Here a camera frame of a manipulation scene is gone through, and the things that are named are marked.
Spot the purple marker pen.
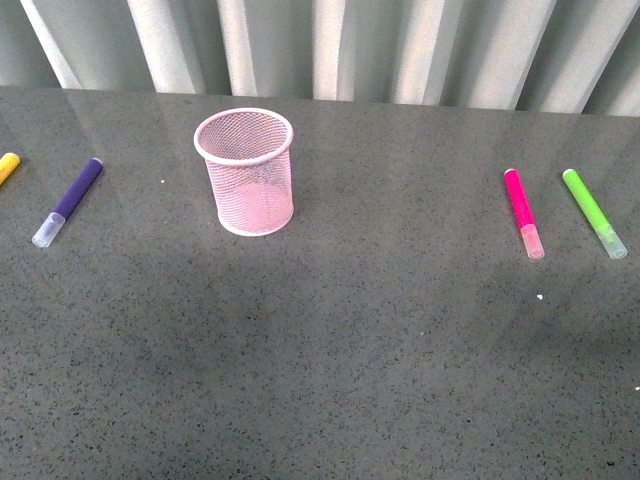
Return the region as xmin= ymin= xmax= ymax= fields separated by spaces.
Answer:
xmin=31 ymin=158 xmax=104 ymax=248

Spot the pink mesh pen cup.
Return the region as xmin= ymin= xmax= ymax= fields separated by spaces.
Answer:
xmin=193 ymin=107 xmax=294 ymax=237

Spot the pink marker pen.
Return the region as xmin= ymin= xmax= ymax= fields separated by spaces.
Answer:
xmin=503 ymin=168 xmax=545 ymax=260

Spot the green marker pen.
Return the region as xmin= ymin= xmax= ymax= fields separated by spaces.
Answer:
xmin=562 ymin=168 xmax=628 ymax=260

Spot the grey pleated curtain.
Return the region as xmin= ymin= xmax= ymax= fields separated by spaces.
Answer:
xmin=1 ymin=1 xmax=639 ymax=117

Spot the yellow marker pen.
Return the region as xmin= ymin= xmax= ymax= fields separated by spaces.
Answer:
xmin=0 ymin=152 xmax=21 ymax=185

